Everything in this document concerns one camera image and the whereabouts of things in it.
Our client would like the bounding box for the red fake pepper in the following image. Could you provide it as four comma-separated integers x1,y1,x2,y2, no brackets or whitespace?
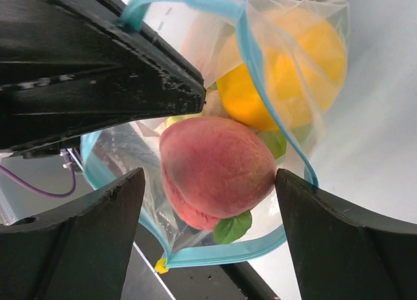
159,117,276,244

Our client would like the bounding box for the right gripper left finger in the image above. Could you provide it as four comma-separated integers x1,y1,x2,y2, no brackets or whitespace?
1,169,145,299

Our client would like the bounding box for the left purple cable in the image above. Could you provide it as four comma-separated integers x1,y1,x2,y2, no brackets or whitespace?
0,149,85,198

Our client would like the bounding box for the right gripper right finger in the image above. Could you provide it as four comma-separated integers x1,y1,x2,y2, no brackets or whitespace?
275,169,416,300

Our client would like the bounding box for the green fake lettuce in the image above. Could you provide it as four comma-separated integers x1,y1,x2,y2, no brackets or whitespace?
256,125,312,160

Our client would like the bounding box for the yellow fake lemon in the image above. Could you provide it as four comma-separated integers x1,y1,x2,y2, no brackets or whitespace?
216,8,347,130

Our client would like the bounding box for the clear zip top bag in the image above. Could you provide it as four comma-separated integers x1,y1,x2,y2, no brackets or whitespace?
81,0,349,273

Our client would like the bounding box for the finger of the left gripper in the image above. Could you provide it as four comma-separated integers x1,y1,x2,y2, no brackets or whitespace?
1,0,205,150

